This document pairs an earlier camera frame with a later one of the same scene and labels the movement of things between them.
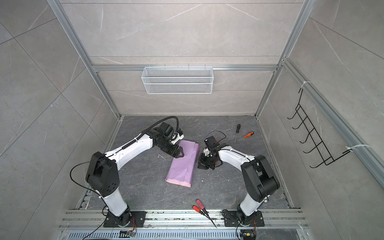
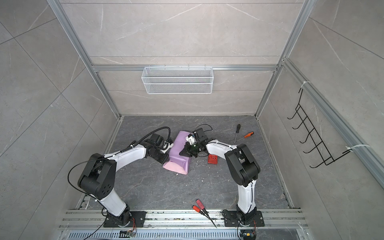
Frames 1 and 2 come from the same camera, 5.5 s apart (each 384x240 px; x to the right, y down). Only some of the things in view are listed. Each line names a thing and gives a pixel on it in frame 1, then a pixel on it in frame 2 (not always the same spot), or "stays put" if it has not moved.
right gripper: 201,163 → 186,150
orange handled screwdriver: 248,134 stays put
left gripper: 174,151 → 165,158
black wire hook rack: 323,151 stays put
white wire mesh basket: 177,80 stays put
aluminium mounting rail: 93,219 stays put
